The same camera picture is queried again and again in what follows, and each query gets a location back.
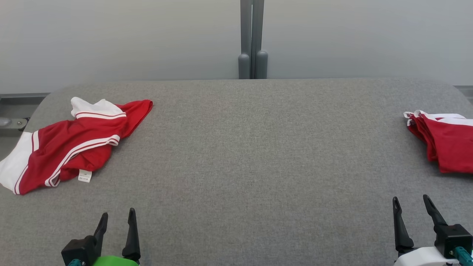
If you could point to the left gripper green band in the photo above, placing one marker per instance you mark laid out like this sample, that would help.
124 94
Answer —
114 261

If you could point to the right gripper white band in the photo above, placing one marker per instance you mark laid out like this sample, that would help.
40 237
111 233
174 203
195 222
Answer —
417 258

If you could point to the red shorts white trim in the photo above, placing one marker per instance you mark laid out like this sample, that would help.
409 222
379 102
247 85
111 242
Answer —
451 147

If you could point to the red jersey white sleeves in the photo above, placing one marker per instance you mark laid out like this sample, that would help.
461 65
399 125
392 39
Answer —
74 144

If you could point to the grey fabric sofa cushion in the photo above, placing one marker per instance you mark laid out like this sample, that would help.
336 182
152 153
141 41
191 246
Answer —
240 166

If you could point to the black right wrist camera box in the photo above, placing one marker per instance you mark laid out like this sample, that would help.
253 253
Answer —
452 236

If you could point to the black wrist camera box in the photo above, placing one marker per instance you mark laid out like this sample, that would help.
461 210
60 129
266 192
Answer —
452 236
79 249

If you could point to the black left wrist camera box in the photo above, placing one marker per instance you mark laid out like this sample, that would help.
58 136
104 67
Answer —
79 249

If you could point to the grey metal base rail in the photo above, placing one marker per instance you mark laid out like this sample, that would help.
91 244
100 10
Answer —
22 95
465 90

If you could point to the grey metal bracket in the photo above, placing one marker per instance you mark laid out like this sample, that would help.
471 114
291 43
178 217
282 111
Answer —
13 122

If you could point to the grey vertical partition post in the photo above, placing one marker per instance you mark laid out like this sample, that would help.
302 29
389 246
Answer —
245 37
259 37

